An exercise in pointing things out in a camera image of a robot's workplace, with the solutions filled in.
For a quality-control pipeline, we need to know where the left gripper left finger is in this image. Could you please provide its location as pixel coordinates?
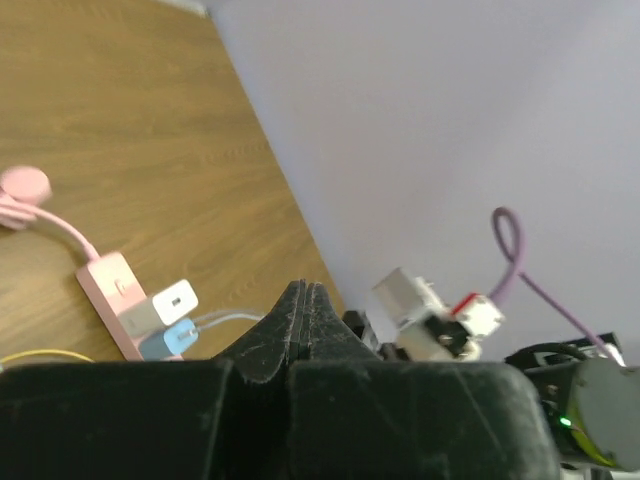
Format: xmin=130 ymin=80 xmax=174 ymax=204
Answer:
xmin=1 ymin=280 xmax=306 ymax=479

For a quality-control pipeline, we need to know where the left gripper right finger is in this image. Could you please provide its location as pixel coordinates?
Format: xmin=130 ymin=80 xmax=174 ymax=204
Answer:
xmin=287 ymin=281 xmax=560 ymax=479

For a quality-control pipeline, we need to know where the blue charger plug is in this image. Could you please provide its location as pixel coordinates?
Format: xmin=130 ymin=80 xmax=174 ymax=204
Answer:
xmin=138 ymin=318 xmax=199 ymax=361

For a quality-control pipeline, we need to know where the white charger plug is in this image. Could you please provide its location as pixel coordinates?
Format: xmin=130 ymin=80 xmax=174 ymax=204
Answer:
xmin=118 ymin=279 xmax=199 ymax=338

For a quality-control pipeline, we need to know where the pink power strip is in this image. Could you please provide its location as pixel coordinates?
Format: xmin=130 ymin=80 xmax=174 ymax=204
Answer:
xmin=76 ymin=252 xmax=152 ymax=361

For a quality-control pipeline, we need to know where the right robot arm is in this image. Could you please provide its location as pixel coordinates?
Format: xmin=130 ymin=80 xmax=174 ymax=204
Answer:
xmin=505 ymin=332 xmax=639 ymax=473

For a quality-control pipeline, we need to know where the light blue charging cable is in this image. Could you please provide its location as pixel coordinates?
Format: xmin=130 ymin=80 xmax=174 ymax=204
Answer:
xmin=192 ymin=308 xmax=266 ymax=334

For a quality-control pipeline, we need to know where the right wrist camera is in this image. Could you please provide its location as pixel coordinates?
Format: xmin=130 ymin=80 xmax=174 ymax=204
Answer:
xmin=361 ymin=268 xmax=505 ymax=362

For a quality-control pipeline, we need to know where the yellow charging cable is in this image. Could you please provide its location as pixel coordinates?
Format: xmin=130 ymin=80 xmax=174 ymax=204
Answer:
xmin=0 ymin=350 xmax=95 ymax=369

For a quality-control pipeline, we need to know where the pink coiled power cord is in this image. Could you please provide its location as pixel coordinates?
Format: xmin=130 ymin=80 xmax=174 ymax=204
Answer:
xmin=0 ymin=166 xmax=100 ymax=264

